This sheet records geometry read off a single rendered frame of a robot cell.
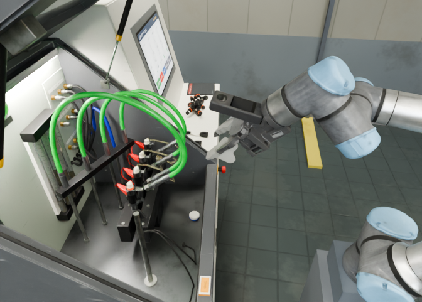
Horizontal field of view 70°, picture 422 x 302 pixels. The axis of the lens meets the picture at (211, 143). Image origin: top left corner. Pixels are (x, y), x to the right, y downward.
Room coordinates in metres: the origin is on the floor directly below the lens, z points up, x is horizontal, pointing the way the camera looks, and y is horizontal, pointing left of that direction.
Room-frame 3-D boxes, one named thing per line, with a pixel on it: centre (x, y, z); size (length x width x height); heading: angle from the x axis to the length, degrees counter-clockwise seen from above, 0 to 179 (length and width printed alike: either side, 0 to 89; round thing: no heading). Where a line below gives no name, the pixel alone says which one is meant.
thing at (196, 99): (1.40, 0.07, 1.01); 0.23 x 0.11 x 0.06; 178
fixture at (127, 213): (0.79, 0.24, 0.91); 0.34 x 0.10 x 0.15; 178
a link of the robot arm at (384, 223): (0.52, -0.48, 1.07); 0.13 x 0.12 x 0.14; 153
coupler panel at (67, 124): (0.92, 0.50, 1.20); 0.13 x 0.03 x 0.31; 178
